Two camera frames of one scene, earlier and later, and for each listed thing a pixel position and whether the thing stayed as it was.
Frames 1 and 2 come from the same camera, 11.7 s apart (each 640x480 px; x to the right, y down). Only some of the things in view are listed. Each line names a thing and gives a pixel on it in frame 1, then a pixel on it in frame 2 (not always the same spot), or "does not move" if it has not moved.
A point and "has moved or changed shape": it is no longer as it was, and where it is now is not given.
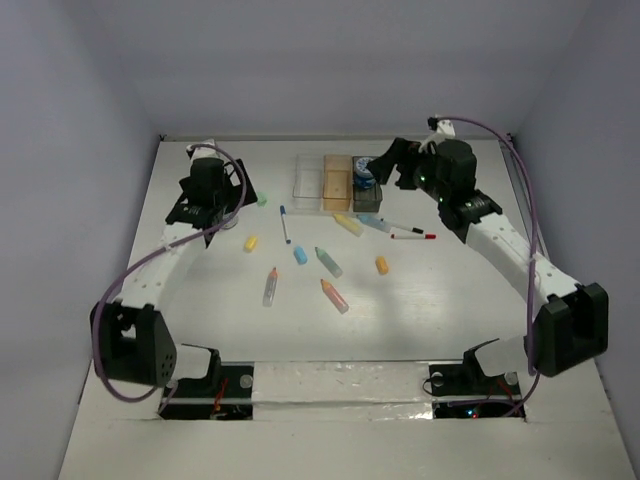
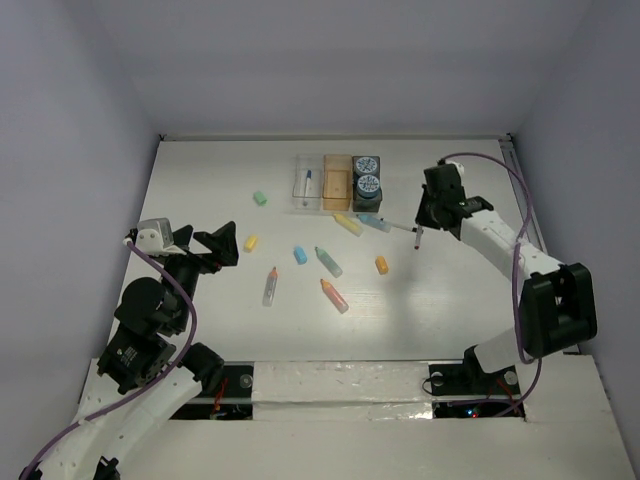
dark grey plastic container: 365,200 does not move
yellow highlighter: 349,225 does not move
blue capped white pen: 282,213 to 306,193
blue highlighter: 375,222 does not move
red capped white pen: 410,236 has moved or changed shape
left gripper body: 233,197 to 188,267
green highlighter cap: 262,199 does not move
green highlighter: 328,261 does not move
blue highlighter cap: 300,255 does not move
